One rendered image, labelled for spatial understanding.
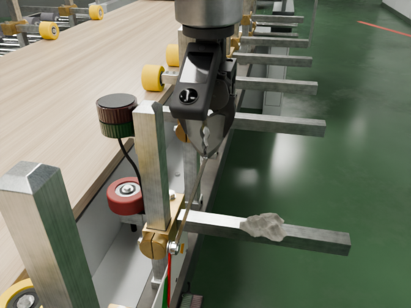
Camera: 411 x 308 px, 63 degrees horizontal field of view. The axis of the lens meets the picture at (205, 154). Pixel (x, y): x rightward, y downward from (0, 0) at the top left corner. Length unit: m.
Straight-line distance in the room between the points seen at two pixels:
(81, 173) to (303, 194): 1.60
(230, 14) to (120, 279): 0.66
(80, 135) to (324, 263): 1.31
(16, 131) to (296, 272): 1.30
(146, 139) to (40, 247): 0.25
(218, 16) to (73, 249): 0.31
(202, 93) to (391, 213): 1.87
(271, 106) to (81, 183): 2.41
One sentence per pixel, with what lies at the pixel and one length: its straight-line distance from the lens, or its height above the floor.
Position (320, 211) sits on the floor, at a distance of 2.04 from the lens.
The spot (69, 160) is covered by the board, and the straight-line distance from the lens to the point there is 0.79.
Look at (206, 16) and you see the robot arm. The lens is 0.44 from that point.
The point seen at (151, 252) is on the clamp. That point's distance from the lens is 0.63.
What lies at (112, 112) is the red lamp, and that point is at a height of 1.10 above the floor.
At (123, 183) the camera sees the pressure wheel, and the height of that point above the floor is 0.90.
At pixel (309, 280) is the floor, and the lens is 1.70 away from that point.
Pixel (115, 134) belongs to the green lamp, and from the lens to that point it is 0.51.
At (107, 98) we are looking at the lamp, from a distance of 0.53.
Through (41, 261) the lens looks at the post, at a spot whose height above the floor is 1.08.
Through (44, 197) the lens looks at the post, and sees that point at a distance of 0.28.
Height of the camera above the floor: 1.31
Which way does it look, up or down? 33 degrees down
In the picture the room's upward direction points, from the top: straight up
